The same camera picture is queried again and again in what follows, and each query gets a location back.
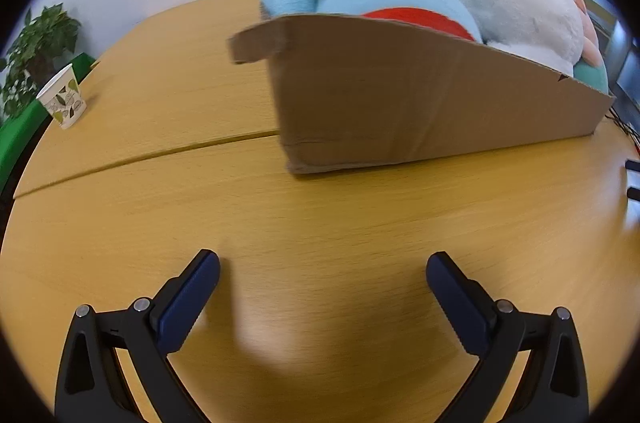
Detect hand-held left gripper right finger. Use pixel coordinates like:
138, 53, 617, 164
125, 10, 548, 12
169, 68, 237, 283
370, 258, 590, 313
426, 252, 591, 423

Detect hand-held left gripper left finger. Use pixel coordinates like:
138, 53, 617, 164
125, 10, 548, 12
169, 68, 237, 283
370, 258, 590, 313
54, 249, 222, 423

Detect teal and pink plush toy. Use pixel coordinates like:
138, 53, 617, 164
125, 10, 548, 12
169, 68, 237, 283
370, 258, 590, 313
565, 0, 611, 94

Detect panda plush toy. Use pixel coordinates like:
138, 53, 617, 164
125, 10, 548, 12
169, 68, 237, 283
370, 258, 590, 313
447, 0, 587, 74

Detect cardboard box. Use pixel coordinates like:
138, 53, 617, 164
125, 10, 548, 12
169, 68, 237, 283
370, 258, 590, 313
227, 14, 617, 174

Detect leaf print paper cup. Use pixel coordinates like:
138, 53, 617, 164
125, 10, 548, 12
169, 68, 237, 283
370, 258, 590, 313
36, 64, 87, 130

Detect green planter box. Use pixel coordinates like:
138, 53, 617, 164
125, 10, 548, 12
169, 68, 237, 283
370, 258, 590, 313
0, 53, 98, 194

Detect green potted plant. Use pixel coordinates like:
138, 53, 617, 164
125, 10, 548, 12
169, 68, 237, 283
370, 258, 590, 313
0, 3, 82, 121

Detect black cables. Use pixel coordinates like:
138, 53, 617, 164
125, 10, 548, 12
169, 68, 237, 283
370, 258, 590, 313
605, 103, 640, 154

